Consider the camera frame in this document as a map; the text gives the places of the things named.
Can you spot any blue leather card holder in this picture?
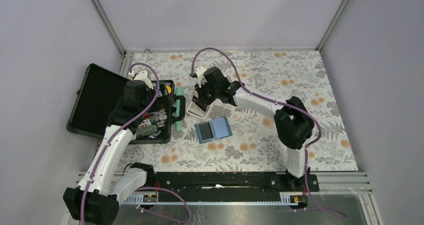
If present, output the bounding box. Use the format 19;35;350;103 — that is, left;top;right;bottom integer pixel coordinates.
194;117;233;144

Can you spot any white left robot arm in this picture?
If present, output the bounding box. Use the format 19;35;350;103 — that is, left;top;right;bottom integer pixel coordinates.
63;80;170;225

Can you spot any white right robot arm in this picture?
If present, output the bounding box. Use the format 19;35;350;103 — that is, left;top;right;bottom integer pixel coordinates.
190;66;315;191

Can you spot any yellow round poker chip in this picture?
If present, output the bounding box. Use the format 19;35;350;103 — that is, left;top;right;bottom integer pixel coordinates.
165;85;172;94

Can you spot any white rectangular plastic tray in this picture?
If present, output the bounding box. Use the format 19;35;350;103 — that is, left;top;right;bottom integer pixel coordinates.
186;101;215;120

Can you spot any black open carrying case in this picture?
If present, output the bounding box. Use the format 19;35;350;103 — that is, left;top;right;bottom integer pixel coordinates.
66;63;176;144

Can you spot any floral patterned table mat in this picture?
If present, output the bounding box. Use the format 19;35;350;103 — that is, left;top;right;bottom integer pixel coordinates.
116;51;358;172

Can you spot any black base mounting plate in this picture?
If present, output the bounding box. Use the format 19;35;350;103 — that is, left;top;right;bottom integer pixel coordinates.
123;171;321;204

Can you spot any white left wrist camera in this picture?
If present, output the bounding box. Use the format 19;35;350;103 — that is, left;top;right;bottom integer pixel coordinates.
127;70;153;89

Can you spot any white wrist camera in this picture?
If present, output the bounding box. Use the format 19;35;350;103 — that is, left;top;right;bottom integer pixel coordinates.
190;66;207;87
127;70;153;89

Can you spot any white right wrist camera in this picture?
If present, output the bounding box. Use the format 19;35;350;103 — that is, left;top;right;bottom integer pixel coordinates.
190;66;207;87

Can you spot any mint green case handle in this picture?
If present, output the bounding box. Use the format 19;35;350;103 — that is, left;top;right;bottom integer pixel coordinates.
175;86;186;132

